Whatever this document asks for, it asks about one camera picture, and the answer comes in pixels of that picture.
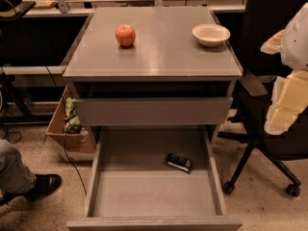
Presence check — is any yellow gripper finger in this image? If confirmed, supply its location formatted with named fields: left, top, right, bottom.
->
left=261, top=30, right=285, bottom=55
left=264, top=70, right=308, bottom=135

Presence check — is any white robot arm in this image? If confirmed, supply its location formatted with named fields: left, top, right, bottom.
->
left=261, top=3, right=308, bottom=135

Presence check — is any grey drawer cabinet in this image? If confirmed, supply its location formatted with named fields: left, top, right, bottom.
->
left=62, top=6, right=244, bottom=137

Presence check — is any closed top drawer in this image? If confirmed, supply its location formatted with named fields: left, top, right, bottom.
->
left=73, top=97, right=232, bottom=126

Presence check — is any open middle drawer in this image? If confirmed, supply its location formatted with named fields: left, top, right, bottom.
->
left=67, top=129, right=242, bottom=231

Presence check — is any black office chair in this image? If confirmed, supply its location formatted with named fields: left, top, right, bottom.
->
left=218, top=0, right=308, bottom=197

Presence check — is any white paper bowl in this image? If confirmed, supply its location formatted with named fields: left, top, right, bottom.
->
left=192, top=24, right=231, bottom=47

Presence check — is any red apple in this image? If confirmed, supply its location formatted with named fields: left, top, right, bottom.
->
left=115, top=24, right=136, bottom=47

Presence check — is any cardboard box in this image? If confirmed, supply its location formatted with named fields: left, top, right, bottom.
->
left=46, top=86, right=95, bottom=161

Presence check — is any green snack bag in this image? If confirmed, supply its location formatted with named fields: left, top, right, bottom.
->
left=64, top=97, right=82, bottom=134

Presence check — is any black shoe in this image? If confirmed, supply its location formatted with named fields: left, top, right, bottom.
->
left=23, top=174, right=62, bottom=201

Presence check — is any jeans leg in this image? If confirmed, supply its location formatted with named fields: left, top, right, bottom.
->
left=0, top=140, right=36, bottom=194

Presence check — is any black floor cable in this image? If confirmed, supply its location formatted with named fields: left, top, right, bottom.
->
left=44, top=65, right=89, bottom=196

